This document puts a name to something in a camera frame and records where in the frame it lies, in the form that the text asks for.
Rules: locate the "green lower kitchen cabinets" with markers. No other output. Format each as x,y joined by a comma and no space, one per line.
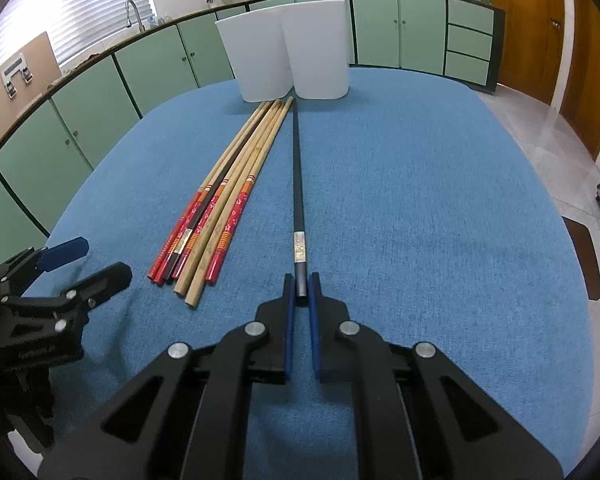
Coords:
58,141

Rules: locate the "wooden door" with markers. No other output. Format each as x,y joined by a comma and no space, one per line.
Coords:
581,103
532,48

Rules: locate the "red orange bamboo chopstick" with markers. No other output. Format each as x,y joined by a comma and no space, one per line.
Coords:
230,225

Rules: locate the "left wooden door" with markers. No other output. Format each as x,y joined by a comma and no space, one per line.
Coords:
532,48

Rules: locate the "chrome sink faucet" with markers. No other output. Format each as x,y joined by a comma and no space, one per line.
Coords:
132,15

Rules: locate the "red black chopstick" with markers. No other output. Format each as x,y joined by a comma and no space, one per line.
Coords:
210,209

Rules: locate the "right wooden door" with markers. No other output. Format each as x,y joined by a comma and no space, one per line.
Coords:
581,103

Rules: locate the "dark black chopstick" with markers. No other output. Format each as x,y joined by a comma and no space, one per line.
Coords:
207,193

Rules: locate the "black chopstick silver band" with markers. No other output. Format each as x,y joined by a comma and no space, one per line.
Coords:
299,236

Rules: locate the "white double utensil holder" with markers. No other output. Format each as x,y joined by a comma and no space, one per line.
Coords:
300,47

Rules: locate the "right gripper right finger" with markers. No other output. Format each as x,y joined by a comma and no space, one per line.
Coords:
417,414

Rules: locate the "blue table mat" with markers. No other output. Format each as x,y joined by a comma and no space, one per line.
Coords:
423,216

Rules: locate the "brown chair seat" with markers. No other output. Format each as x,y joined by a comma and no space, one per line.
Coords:
583,245

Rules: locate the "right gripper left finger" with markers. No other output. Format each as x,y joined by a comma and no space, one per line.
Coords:
185,415

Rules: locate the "white window blind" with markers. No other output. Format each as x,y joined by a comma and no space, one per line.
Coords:
71,25

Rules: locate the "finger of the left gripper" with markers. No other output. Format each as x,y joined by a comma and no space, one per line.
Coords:
70,309
51,258

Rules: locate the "brown cardboard board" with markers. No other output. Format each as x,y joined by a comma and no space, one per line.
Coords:
24,77

